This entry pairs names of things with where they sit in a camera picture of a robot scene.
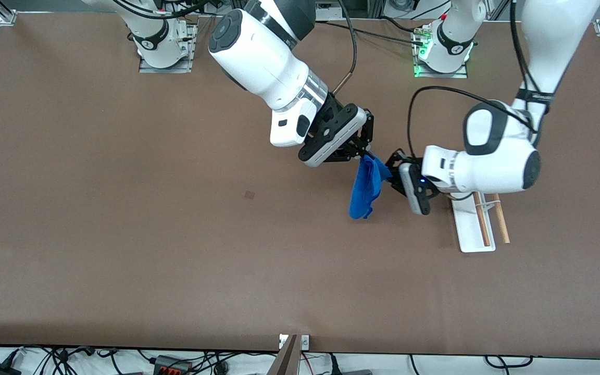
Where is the blue towel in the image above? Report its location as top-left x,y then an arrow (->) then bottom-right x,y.
348,154 -> 394,220

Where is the black orange connector block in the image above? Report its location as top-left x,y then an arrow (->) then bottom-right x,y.
153,355 -> 192,375

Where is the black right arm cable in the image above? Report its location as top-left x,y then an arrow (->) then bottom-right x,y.
331,0 -> 359,97

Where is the black cable on table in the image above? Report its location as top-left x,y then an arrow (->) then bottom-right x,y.
316,20 -> 426,46

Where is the aluminium left arm base plate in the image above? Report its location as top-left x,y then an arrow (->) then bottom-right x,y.
412,31 -> 470,79

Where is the aluminium right arm base plate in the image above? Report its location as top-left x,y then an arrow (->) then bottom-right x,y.
139,23 -> 197,74

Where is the black looped floor cable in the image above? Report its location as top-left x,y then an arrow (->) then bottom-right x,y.
485,356 -> 533,369

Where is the grey camera mount pole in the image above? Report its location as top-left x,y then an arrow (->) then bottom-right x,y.
268,335 -> 301,375

